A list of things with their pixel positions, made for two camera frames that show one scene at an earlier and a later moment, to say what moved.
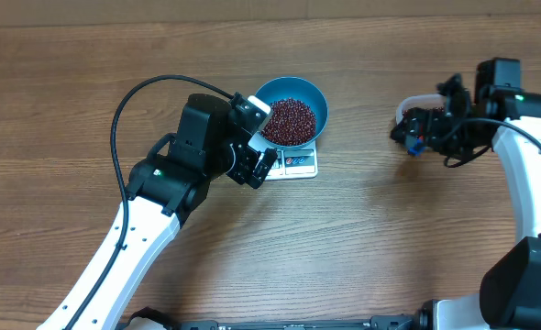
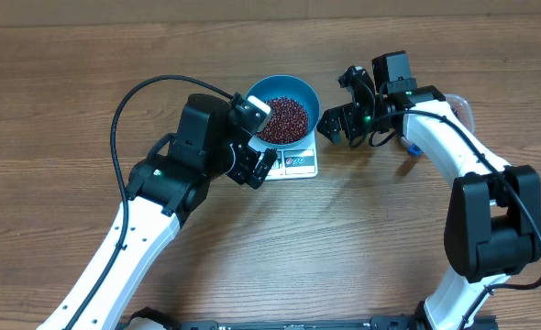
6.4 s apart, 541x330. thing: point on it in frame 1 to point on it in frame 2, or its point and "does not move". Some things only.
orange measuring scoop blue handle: (418, 148) does not move
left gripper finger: (263, 167) does not move
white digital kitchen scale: (290, 162) does not move
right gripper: (428, 123) to (347, 115)
